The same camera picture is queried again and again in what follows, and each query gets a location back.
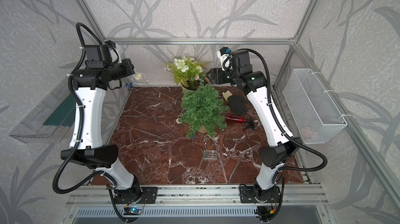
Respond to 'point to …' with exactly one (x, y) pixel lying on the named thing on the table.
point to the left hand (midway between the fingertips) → (134, 64)
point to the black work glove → (239, 104)
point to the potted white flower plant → (188, 72)
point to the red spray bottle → (236, 119)
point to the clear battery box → (210, 154)
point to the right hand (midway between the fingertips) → (212, 72)
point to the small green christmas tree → (203, 108)
